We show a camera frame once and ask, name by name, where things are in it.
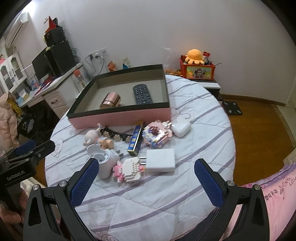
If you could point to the orange microphone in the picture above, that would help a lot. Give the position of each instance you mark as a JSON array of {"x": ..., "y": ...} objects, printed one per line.
[{"x": 77, "y": 73}]

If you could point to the white plug-in device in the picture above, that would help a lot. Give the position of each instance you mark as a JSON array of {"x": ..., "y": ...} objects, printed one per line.
[{"x": 104, "y": 166}]

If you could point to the black flower hair clip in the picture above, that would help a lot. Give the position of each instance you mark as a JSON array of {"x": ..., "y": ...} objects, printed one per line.
[{"x": 115, "y": 136}]

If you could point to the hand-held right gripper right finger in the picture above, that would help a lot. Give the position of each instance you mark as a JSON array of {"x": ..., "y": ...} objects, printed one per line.
[{"x": 209, "y": 183}]

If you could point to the pink baby doll figurine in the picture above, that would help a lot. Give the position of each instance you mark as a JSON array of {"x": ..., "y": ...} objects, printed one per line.
[{"x": 92, "y": 135}]

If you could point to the black bathroom scale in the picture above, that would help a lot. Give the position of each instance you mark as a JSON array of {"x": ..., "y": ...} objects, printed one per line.
[{"x": 232, "y": 107}]

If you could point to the dark cloth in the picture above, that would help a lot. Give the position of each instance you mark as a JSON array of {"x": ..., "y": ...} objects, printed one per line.
[{"x": 30, "y": 125}]

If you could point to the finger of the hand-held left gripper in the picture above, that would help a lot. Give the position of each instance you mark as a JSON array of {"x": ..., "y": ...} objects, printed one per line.
[
  {"x": 45, "y": 148},
  {"x": 24, "y": 147}
]

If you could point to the slim blue gold box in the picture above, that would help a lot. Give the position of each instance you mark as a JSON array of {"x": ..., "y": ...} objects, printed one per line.
[{"x": 135, "y": 139}]

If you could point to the blue packet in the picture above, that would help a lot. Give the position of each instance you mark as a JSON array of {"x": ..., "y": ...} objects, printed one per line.
[{"x": 33, "y": 83}]

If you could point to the white desk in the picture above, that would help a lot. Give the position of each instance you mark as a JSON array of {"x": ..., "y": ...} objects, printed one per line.
[{"x": 55, "y": 98}]

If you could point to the blue white snack bag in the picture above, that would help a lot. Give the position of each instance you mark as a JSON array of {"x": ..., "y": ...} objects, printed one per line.
[{"x": 126, "y": 63}]

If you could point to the black box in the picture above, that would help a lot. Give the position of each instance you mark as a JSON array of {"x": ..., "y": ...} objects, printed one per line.
[{"x": 54, "y": 36}]

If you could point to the white air conditioner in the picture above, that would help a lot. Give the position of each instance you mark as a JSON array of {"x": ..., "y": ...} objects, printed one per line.
[{"x": 16, "y": 31}]

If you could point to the person's left hand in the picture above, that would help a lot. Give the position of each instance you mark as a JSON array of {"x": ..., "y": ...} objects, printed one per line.
[{"x": 10, "y": 212}]

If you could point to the white wall socket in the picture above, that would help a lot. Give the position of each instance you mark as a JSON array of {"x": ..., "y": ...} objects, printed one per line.
[{"x": 99, "y": 53}]

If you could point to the white power adapter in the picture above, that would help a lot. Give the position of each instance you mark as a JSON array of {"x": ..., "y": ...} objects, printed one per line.
[{"x": 160, "y": 161}]

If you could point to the black remote control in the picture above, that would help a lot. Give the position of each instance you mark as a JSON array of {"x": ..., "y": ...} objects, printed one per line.
[{"x": 142, "y": 93}]

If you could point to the black white nightstand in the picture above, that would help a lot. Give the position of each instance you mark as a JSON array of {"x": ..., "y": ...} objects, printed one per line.
[{"x": 208, "y": 85}]

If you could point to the black monitor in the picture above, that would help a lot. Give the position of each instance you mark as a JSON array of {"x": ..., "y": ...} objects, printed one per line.
[{"x": 40, "y": 66}]

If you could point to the white earbuds case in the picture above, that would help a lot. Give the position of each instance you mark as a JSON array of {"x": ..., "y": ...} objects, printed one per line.
[{"x": 180, "y": 129}]

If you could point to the black computer tower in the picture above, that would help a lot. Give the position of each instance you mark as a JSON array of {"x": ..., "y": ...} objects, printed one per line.
[{"x": 61, "y": 59}]

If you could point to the red printed storage box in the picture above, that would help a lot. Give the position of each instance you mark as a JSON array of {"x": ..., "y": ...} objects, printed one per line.
[{"x": 198, "y": 73}]

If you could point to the pink white block axolotl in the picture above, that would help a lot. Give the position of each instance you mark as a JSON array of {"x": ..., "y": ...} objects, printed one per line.
[{"x": 129, "y": 171}]

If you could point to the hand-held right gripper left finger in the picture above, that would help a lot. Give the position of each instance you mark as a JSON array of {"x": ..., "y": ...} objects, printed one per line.
[{"x": 84, "y": 183}]

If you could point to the pink cardboard box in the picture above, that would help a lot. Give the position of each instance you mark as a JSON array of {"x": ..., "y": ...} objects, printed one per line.
[{"x": 115, "y": 118}]

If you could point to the pink padded jacket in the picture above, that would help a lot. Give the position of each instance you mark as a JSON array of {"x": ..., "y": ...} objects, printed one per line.
[{"x": 7, "y": 122}]

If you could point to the plastic bag of oranges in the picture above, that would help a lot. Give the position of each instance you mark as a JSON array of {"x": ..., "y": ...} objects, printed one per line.
[{"x": 172, "y": 70}]

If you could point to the orange octopus plush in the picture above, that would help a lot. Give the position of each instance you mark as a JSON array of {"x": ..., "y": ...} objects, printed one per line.
[{"x": 194, "y": 55}]

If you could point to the rose gold metal cup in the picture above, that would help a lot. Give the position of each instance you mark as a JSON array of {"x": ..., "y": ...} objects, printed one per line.
[{"x": 109, "y": 100}]

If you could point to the red tag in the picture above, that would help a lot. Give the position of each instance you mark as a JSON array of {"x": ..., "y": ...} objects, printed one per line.
[{"x": 206, "y": 54}]

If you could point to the white glass door cabinet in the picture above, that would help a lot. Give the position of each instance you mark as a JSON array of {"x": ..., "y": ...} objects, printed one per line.
[{"x": 13, "y": 76}]

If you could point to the orange snack bag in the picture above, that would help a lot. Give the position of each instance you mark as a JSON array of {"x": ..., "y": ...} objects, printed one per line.
[{"x": 111, "y": 66}]

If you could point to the pink printed blanket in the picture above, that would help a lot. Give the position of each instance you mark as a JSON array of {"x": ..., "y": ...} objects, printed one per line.
[{"x": 277, "y": 192}]

